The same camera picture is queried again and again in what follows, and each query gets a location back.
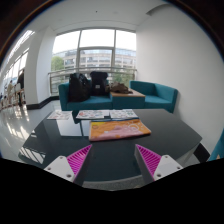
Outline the white patterned towel left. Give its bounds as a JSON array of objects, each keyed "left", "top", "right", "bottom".
[{"left": 48, "top": 110, "right": 72, "bottom": 120}]

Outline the orange pink folded towel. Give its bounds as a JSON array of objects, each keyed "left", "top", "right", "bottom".
[{"left": 89, "top": 119, "right": 151, "bottom": 141}]

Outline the black backpack right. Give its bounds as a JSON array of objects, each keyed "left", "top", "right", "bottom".
[{"left": 90, "top": 71, "right": 108, "bottom": 96}]

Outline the teal corner sofa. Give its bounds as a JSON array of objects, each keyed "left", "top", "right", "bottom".
[{"left": 58, "top": 81, "right": 178, "bottom": 113}]

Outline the black backpack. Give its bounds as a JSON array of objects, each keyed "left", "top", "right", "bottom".
[
  {"left": 68, "top": 73, "right": 91, "bottom": 102},
  {"left": 90, "top": 71, "right": 108, "bottom": 96}
]

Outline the white patterned towel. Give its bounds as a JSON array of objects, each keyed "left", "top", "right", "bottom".
[
  {"left": 76, "top": 110, "right": 109, "bottom": 119},
  {"left": 110, "top": 109, "right": 138, "bottom": 119},
  {"left": 48, "top": 110, "right": 72, "bottom": 120}
]

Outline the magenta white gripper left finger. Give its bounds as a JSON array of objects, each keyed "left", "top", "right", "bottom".
[{"left": 45, "top": 145, "right": 92, "bottom": 186}]

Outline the white patterned towel middle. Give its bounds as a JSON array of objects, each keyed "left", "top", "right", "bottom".
[{"left": 76, "top": 110, "right": 109, "bottom": 119}]

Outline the wooden sofa side table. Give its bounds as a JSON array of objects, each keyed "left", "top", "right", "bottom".
[{"left": 110, "top": 89, "right": 145, "bottom": 98}]

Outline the metal window railing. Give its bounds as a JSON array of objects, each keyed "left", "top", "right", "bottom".
[{"left": 48, "top": 67, "right": 137, "bottom": 95}]

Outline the teal chair edge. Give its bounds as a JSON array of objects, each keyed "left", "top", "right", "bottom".
[{"left": 209, "top": 129, "right": 224, "bottom": 161}]

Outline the black backpack left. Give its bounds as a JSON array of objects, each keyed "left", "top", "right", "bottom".
[{"left": 68, "top": 73, "right": 91, "bottom": 102}]

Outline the brown bag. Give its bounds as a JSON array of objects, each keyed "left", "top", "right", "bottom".
[{"left": 106, "top": 82, "right": 132, "bottom": 94}]

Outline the white patterned towel right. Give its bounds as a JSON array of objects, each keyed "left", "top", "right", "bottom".
[{"left": 110, "top": 109, "right": 138, "bottom": 119}]

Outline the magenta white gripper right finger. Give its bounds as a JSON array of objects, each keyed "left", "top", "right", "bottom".
[{"left": 134, "top": 144, "right": 182, "bottom": 184}]

